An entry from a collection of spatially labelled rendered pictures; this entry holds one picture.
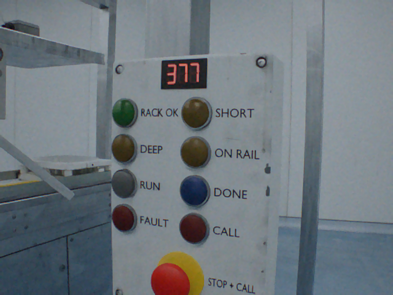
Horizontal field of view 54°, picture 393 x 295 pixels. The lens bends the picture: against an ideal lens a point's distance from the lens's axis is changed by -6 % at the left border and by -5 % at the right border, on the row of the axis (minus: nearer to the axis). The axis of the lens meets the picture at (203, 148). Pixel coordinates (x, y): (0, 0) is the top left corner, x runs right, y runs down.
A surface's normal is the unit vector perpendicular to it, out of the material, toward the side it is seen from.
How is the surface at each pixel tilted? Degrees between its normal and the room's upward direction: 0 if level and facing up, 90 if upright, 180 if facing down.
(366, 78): 90
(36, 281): 90
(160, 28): 90
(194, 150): 89
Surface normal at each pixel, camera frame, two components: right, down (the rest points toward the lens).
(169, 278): -0.37, -0.03
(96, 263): 0.91, 0.05
